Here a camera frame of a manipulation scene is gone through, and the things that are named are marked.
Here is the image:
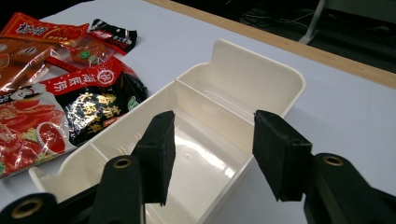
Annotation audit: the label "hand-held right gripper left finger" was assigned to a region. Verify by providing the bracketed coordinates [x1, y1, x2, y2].
[132, 110, 177, 207]

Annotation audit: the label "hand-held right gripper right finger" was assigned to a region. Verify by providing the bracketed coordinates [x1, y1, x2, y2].
[251, 109, 314, 203]

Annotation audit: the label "black red tomato soup packet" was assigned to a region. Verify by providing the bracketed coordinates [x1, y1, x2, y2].
[0, 57, 149, 180]

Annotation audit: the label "cream plastic divided box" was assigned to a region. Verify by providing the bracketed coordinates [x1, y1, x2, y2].
[28, 38, 306, 224]

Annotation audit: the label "red orange seasoning packet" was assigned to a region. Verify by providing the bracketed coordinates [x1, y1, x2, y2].
[0, 12, 91, 96]

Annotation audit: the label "small clear red-edged packet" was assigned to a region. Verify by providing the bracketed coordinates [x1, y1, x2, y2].
[46, 33, 117, 72]

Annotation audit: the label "small black packet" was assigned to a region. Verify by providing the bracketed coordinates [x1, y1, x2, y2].
[89, 18, 138, 56]

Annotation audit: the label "white metal stand leg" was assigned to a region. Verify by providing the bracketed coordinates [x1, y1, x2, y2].
[298, 0, 328, 45]

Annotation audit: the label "black cable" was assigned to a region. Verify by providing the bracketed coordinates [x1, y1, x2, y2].
[239, 7, 316, 28]

